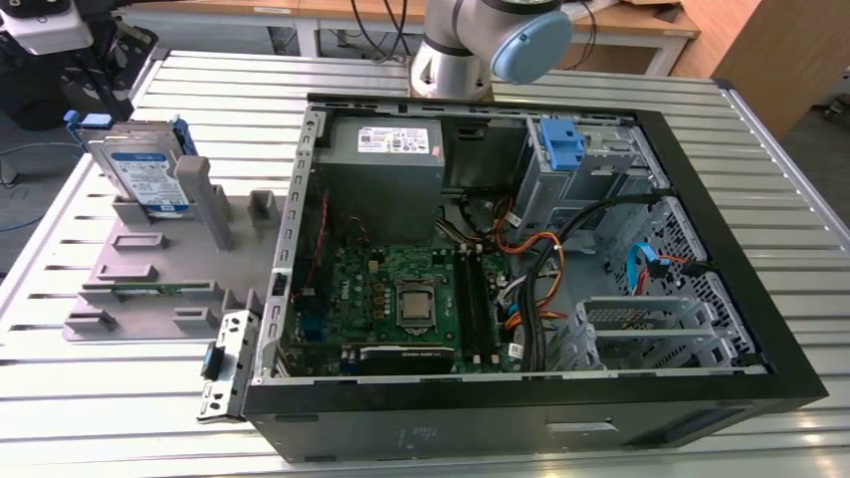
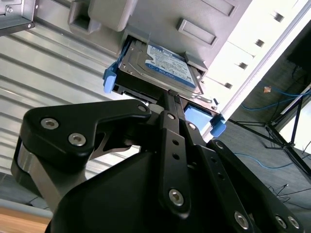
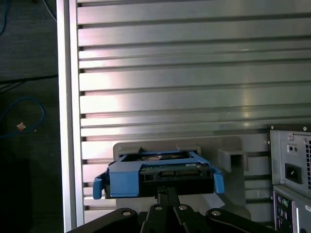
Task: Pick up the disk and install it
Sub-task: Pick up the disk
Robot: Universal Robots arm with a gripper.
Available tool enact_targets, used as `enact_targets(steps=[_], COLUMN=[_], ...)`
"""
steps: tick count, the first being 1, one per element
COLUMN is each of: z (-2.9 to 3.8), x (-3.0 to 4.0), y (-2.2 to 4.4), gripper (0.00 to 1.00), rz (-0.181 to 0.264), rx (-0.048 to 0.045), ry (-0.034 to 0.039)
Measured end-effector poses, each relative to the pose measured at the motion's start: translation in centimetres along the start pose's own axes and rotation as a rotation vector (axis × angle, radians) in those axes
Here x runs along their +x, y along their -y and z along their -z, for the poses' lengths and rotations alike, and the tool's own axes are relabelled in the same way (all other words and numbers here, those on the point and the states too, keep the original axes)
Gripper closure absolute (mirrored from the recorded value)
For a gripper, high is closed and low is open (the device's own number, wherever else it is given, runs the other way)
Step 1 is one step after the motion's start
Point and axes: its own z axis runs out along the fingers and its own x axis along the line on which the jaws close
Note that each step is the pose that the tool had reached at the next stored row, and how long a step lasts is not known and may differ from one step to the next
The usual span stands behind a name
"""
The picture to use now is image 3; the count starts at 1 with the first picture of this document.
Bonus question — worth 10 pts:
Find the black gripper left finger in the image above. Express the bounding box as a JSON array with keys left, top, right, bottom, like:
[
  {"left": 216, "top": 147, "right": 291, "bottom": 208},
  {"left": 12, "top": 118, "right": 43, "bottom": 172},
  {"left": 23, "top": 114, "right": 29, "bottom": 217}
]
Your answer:
[{"left": 70, "top": 185, "right": 173, "bottom": 233}]

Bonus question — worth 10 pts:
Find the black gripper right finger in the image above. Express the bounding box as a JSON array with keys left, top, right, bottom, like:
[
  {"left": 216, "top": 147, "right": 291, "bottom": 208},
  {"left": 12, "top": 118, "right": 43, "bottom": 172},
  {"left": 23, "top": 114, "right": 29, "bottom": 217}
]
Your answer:
[{"left": 168, "top": 185, "right": 276, "bottom": 233}]

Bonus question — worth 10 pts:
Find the hard disk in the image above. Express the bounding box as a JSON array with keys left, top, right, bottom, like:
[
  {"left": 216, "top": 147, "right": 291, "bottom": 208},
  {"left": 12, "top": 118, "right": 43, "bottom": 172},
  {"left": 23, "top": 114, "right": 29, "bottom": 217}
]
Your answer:
[{"left": 93, "top": 150, "right": 225, "bottom": 201}]

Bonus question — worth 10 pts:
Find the grey parts rack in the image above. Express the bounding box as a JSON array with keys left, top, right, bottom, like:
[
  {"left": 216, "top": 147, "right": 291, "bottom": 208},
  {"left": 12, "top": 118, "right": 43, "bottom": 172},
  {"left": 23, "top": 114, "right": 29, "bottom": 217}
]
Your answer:
[{"left": 113, "top": 142, "right": 251, "bottom": 219}]

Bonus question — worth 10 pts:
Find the black PC case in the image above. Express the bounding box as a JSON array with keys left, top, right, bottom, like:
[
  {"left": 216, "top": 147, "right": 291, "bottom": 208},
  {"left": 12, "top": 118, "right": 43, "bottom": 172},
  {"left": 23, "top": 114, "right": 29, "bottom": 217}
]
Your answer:
[{"left": 266, "top": 124, "right": 311, "bottom": 233}]

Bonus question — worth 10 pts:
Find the silver power supply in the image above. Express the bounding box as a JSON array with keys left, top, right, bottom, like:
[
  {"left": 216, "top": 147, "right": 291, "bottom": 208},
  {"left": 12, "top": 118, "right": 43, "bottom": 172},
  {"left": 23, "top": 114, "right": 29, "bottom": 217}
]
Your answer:
[{"left": 279, "top": 130, "right": 311, "bottom": 186}]

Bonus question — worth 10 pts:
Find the blue floor cable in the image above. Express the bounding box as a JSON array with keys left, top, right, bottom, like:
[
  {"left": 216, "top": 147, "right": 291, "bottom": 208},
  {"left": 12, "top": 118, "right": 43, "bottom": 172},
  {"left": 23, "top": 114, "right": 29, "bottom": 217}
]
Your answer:
[{"left": 0, "top": 97, "right": 45, "bottom": 140}]

